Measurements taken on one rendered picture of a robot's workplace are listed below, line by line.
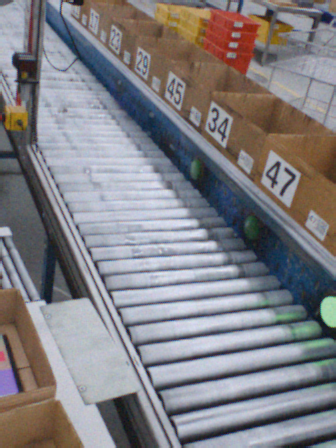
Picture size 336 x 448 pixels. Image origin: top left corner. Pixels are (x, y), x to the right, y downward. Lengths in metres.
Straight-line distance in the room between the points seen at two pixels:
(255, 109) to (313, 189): 0.69
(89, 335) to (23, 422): 0.32
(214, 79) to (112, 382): 1.64
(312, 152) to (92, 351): 1.01
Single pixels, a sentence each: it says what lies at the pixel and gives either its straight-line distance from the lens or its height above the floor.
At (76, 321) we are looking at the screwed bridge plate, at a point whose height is 0.75.
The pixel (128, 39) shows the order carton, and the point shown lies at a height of 1.01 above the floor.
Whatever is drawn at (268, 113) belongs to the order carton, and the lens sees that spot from 2.20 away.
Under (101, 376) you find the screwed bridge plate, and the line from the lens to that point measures 1.17.
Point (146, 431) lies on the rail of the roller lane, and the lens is 1.14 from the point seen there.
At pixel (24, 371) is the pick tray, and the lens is 1.15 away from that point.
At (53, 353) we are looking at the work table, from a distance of 1.20.
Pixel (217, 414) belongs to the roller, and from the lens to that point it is 1.16.
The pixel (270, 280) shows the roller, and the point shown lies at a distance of 1.58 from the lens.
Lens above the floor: 1.58
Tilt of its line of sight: 28 degrees down
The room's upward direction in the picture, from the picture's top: 12 degrees clockwise
